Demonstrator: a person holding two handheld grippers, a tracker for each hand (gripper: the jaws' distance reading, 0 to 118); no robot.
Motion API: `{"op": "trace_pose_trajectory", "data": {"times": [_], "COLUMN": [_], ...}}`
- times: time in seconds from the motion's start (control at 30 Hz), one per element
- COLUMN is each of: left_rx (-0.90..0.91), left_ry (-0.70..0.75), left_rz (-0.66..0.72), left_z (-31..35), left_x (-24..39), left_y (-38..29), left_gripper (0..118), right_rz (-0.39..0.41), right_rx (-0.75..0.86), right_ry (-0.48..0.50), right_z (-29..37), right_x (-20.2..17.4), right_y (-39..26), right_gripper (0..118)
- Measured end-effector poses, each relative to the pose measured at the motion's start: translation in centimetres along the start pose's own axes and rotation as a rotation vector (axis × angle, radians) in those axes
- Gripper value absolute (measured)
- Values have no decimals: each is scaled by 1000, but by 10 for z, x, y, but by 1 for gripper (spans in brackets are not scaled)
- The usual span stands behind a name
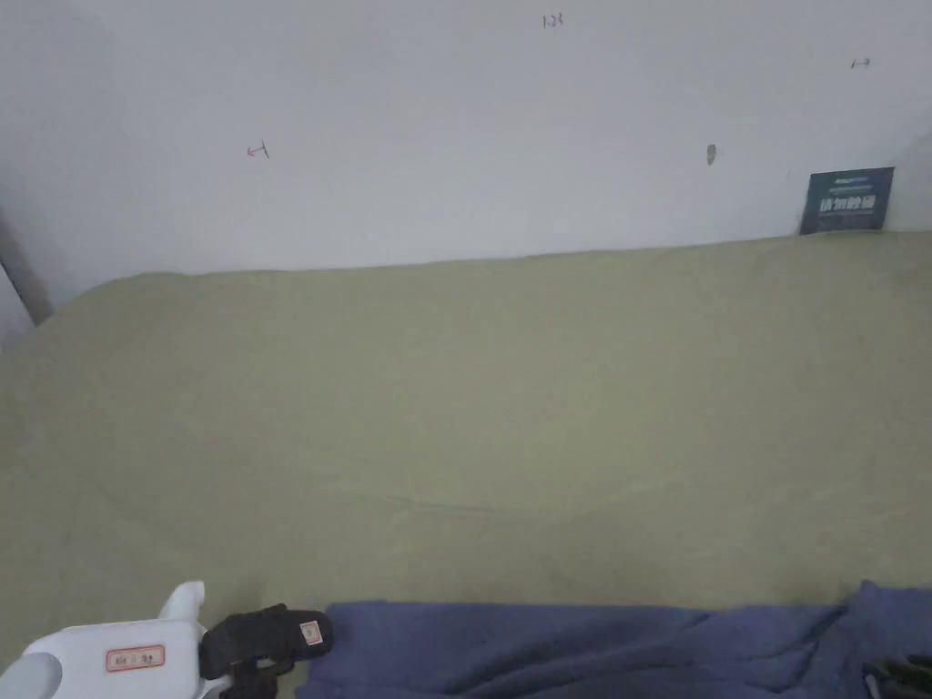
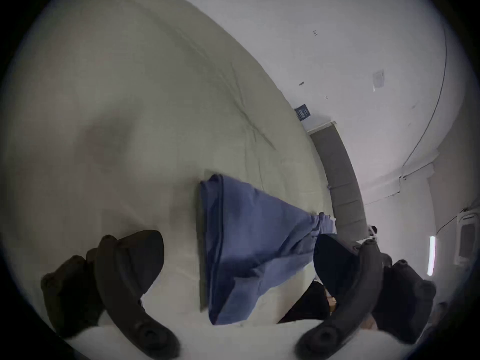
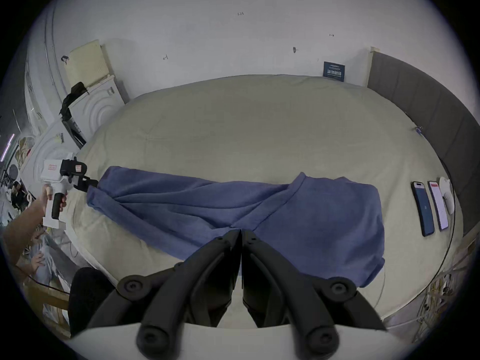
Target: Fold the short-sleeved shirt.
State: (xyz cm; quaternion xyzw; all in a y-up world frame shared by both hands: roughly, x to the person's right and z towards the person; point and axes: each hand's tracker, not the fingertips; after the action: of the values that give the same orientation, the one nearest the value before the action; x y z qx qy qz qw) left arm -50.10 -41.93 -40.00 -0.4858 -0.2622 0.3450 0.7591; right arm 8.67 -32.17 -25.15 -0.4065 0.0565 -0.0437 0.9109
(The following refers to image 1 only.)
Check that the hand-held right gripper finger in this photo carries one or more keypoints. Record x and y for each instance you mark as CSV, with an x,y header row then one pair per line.
x,y
906,673

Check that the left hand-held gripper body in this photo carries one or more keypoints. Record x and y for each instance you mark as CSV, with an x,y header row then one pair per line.
x,y
124,655

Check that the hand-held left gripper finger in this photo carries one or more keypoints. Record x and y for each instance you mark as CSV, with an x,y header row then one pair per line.
x,y
262,637

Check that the dark blue shirt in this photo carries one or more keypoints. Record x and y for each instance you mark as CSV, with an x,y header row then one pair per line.
x,y
582,652

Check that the bed with pale green sheet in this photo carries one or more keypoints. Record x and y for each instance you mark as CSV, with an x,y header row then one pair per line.
x,y
466,408

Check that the dark blue sign card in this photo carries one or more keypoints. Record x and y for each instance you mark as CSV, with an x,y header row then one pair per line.
x,y
847,200

